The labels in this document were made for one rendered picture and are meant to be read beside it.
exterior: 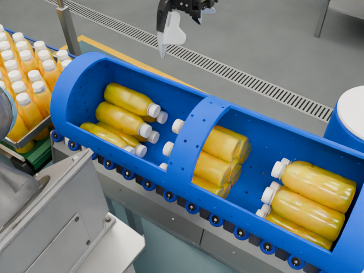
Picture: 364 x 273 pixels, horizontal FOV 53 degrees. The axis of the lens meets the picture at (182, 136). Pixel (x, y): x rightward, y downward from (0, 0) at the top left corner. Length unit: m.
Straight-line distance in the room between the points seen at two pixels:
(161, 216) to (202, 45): 2.35
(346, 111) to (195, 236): 0.61
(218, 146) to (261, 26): 2.75
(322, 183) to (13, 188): 0.62
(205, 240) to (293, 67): 2.25
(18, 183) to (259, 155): 0.68
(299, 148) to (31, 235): 0.70
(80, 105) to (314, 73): 2.27
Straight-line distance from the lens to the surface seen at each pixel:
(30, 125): 1.32
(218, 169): 0.90
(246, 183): 1.08
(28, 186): 0.64
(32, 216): 0.59
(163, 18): 0.71
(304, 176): 0.87
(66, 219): 0.67
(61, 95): 1.06
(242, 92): 2.83
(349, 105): 1.28
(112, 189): 1.21
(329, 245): 0.91
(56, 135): 1.27
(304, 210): 0.87
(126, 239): 0.79
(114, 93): 1.13
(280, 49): 3.33
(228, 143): 0.90
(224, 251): 1.08
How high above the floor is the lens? 1.85
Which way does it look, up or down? 48 degrees down
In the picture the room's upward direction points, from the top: 2 degrees counter-clockwise
